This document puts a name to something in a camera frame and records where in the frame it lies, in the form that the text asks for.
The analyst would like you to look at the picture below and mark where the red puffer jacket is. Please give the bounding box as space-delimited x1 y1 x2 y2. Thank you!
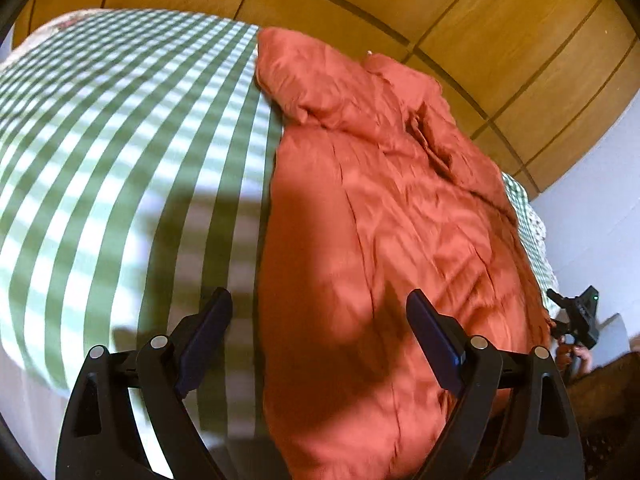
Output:
255 28 549 479

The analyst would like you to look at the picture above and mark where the person's right hand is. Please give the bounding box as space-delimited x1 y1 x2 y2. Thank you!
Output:
548 321 599 385

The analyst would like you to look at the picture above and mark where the floral mattress edge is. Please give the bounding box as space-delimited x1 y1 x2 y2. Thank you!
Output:
502 172 560 318

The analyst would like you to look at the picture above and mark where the wooden panelled wardrobe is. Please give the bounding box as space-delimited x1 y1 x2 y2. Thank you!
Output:
13 0 639 196

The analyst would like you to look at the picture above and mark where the green white checkered bedsheet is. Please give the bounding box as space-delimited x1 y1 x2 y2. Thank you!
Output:
1 9 285 479

